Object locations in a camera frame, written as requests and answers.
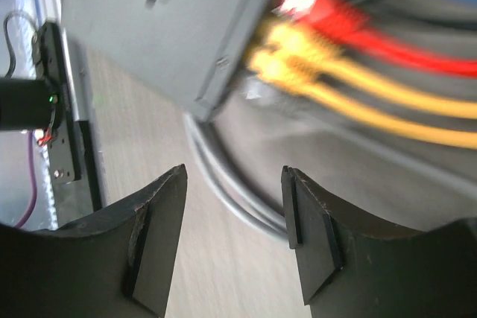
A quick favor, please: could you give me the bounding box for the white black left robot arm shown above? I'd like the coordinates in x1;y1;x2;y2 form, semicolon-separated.
1;77;63;131

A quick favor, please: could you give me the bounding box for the black network switch box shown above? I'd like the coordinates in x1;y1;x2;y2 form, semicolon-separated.
61;0;272;120

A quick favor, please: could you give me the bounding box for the yellow ethernet cable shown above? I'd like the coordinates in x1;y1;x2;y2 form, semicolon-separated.
256;22;477;121
247;49;477;150

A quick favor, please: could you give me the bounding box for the black mounting base plate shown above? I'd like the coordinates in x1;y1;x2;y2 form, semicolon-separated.
32;22;102;211

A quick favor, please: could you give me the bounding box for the red ethernet cable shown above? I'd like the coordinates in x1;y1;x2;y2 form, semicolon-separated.
279;0;477;80

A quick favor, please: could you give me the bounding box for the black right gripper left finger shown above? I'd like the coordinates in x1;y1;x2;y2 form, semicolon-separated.
1;165;188;317

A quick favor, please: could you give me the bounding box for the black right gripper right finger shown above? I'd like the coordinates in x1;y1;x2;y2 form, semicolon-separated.
281;166;476;317

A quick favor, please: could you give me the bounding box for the grey ethernet cable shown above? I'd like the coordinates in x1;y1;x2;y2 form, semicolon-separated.
184;112;288;241

